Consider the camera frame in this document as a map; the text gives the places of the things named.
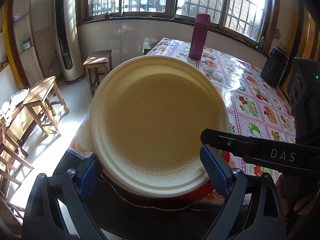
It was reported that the red wedding plate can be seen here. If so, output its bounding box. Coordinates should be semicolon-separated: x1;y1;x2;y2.
100;152;233;210

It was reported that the large cream plastic bowl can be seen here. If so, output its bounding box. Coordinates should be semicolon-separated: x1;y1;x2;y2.
75;55;229;198

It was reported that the person's hand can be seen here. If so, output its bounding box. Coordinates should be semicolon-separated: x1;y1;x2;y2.
276;172;319;222

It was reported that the black cylindrical container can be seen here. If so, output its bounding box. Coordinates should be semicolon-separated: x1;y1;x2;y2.
260;46;289;88

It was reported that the floral fruit tablecloth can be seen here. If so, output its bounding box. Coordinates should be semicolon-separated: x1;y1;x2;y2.
148;38;295;143

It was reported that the near wooden stool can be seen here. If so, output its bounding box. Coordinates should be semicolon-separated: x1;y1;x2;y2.
0;127;34;205

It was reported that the light wooden stool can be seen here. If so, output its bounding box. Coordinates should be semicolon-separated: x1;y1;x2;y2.
23;76;69;136

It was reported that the brown framed window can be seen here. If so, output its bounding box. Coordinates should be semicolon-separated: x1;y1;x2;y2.
75;0;280;54

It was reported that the dark wooden stool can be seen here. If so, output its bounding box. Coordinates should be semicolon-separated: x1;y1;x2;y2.
83;50;113;96

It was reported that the maroon thermos bottle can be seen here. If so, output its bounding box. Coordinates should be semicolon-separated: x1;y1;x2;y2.
189;13;210;60

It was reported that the white tower air conditioner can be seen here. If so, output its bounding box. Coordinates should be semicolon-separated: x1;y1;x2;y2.
52;0;85;84

